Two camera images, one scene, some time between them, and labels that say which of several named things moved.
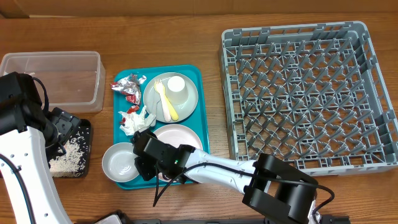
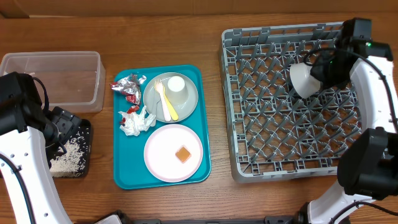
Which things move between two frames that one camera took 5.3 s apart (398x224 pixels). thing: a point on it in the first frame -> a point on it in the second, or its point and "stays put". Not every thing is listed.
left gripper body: x=61 y=127 stays put
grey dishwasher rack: x=312 y=94 stays put
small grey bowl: x=119 y=163 -> x=301 y=81
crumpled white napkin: x=134 y=122 stays put
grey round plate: x=152 y=102 stays put
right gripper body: x=146 y=167 -> x=330 y=71
